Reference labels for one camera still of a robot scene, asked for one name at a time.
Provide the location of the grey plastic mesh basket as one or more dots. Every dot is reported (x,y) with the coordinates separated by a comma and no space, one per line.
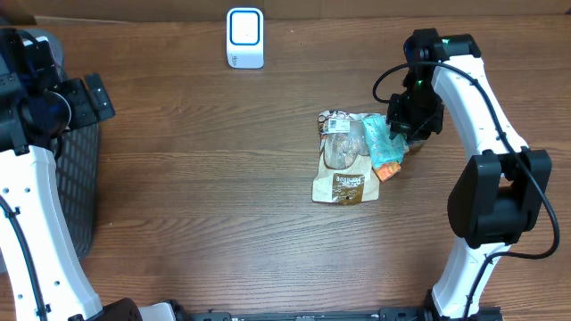
(78,187)

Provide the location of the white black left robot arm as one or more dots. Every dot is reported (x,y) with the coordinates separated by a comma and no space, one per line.
(47,280)

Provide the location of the orange tissue pack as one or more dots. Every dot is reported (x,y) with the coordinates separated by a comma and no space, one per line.
(387,170)

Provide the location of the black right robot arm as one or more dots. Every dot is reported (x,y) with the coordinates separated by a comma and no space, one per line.
(502,188)

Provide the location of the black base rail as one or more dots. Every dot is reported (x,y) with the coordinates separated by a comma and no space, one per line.
(312,316)

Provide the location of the white barcode scanner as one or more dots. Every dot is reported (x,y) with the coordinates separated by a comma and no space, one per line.
(245,38)

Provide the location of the light teal pack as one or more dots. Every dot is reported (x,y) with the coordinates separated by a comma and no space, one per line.
(382,148)

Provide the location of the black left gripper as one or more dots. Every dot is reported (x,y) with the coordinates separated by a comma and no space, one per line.
(89,112)

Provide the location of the beige food pouch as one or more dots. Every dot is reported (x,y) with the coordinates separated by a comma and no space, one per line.
(345,175)

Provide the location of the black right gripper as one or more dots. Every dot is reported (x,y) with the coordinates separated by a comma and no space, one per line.
(398,104)

